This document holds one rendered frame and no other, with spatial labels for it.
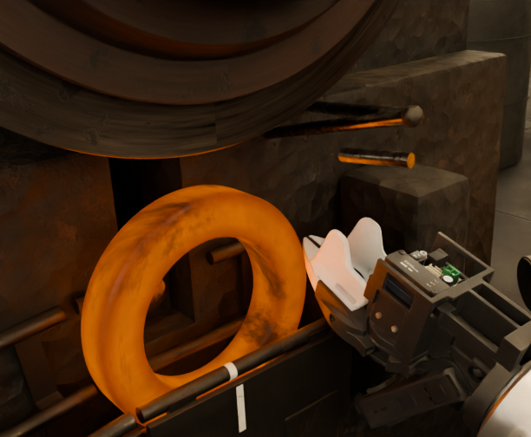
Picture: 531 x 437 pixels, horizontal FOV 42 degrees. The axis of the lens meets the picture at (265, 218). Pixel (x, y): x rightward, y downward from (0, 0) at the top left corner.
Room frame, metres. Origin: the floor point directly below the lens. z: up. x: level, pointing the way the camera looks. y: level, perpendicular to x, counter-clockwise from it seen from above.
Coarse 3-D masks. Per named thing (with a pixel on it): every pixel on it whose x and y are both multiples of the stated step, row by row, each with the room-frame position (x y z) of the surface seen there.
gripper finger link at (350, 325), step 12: (324, 288) 0.49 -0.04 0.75; (324, 300) 0.48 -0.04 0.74; (336, 300) 0.48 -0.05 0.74; (324, 312) 0.48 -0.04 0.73; (336, 312) 0.47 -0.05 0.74; (348, 312) 0.46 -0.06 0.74; (360, 312) 0.47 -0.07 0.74; (336, 324) 0.46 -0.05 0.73; (348, 324) 0.45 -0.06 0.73; (360, 324) 0.45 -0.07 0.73; (348, 336) 0.45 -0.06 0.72; (360, 336) 0.45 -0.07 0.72; (360, 348) 0.44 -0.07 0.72; (372, 348) 0.44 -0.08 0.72
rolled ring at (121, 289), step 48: (192, 192) 0.45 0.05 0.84; (240, 192) 0.47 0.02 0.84; (144, 240) 0.41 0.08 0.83; (192, 240) 0.43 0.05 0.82; (240, 240) 0.49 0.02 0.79; (288, 240) 0.49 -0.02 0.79; (96, 288) 0.41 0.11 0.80; (144, 288) 0.41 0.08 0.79; (288, 288) 0.49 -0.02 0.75; (96, 336) 0.39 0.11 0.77; (240, 336) 0.49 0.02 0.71; (96, 384) 0.41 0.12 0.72; (144, 384) 0.40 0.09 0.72
